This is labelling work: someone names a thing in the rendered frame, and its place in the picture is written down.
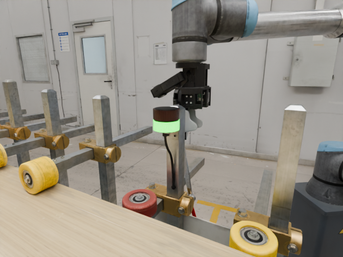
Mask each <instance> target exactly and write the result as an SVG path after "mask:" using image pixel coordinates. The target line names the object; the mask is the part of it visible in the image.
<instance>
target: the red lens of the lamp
mask: <svg viewBox="0 0 343 257"><path fill-rule="evenodd" d="M153 119H154V120H157V121H175V120H179V119H180V109H179V108H178V109H177V110H173V111H159V110H155V109H154V108H153Z"/></svg>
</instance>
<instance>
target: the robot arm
mask: <svg viewBox="0 0 343 257"><path fill-rule="evenodd" d="M171 11H172V61H173V62H177V63H176V68H178V69H183V71H180V72H178V73H177V74H175V75H174V76H172V77H171V78H169V79H168V80H166V81H164V82H163V83H161V84H159V85H157V86H155V87H154V88H153V89H152V90H151V93H152V95H153V98H155V97H157V98H161V97H163V96H165V95H167V93H169V92H171V91H172V90H174V89H175V90H174V96H173V105H181V106H182V107H184V108H185V140H187V136H188V132H191V131H195V130H196V129H197V128H200V127H202V125H203V122H202V121H201V120H200V119H198V118H197V117H196V115H195V110H196V109H202V107H204V108H206V107H208V106H210V105H211V87H209V86H207V77H208V69H210V64H207V63H201V62H205V61H206V60H207V46H208V45H212V44H214V43H226V42H231V41H245V40H259V39H273V38H287V37H301V36H315V35H323V36H324V37H325V38H329V39H332V38H343V4H336V5H333V6H332V7H330V8H329V9H317V10H292V11H266V12H258V6H257V3H256V2H255V1H254V0H172V8H171ZM306 192H307V193H308V194H309V195H310V196H312V197H313V198H315V199H317V200H319V201H322V202H325V203H328V204H333V205H343V142H341V141H324V142H321V143H320V144H319V146H318V149H317V153H316V159H315V165H314V170H313V176H312V178H311V179H310V180H309V182H308V183H307V185H306Z"/></svg>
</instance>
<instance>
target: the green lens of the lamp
mask: <svg viewBox="0 0 343 257"><path fill-rule="evenodd" d="M179 129H180V120H178V121H175V122H157V121H154V120H153V130H154V131H156V132H161V133H171V132H176V131H178V130H179Z"/></svg>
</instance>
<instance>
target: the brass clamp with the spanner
mask: <svg viewBox="0 0 343 257"><path fill-rule="evenodd" d="M155 186H156V188H154V189H149V186H148V187H146V188H145V189H147V190H150V191H152V192H154V193H155V194H156V196H157V198H160V199H163V210H162V212H165V213H167V214H170V215H173V216H176V217H179V218H180V217H181V215H185V216H189V215H190V214H191V212H192V210H193V205H194V199H193V197H190V196H187V192H185V191H184V193H183V194H182V195H181V196H180V198H179V199H177V198H174V197H171V196H167V186H163V185H160V184H156V183H155Z"/></svg>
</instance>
